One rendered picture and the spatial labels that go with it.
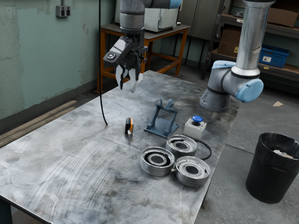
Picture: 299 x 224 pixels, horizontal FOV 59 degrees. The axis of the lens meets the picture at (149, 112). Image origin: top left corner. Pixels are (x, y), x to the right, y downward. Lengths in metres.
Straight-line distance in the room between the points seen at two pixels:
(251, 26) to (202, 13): 3.52
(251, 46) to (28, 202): 0.92
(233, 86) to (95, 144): 0.62
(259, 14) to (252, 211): 1.40
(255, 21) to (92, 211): 0.85
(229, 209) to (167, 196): 1.28
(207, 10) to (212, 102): 3.39
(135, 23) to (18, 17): 1.63
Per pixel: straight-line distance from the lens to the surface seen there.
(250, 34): 1.12
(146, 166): 0.80
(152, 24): 3.04
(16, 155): 0.89
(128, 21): 0.84
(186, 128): 1.03
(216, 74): 1.28
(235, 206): 2.06
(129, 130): 0.96
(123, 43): 0.85
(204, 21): 4.61
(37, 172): 0.82
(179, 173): 0.80
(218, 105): 1.30
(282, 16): 4.18
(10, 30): 2.35
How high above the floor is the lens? 1.32
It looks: 26 degrees down
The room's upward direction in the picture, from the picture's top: 9 degrees clockwise
